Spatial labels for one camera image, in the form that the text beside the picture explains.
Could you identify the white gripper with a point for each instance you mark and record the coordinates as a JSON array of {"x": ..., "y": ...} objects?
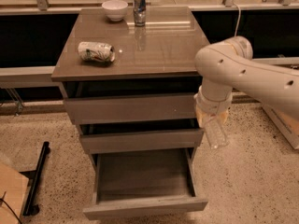
[{"x": 213, "y": 105}]

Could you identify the clear plastic water bottle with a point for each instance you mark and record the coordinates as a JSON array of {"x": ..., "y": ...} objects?
[{"x": 215, "y": 134}]

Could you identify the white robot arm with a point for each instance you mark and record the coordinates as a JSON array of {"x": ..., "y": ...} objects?
[{"x": 228, "y": 65}]

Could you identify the grey top drawer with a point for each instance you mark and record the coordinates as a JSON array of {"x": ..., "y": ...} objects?
[{"x": 112, "y": 101}]

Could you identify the grey drawer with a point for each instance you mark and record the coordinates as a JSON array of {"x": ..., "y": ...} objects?
[
  {"x": 141, "y": 135},
  {"x": 144, "y": 183},
  {"x": 112, "y": 101}
]

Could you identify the grey drawer cabinet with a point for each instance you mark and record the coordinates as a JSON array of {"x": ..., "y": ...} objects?
[{"x": 164, "y": 47}]

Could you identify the grey bottom drawer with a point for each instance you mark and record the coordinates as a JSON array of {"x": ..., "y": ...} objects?
[{"x": 144, "y": 183}]

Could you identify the grey middle drawer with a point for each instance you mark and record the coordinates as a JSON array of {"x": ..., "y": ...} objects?
[{"x": 141, "y": 135}]

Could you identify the cardboard box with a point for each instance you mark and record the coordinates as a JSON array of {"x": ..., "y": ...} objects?
[{"x": 288, "y": 126}]

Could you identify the lying white green can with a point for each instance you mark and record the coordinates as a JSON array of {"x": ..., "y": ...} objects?
[{"x": 96, "y": 52}]

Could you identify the white ceramic bowl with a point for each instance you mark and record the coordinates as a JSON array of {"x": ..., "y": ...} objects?
[{"x": 115, "y": 10}]

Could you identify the black metal bar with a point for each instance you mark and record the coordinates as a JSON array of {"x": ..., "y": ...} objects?
[{"x": 30, "y": 208}]

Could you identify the wooden board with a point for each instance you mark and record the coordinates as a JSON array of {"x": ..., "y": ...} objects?
[{"x": 13, "y": 186}]

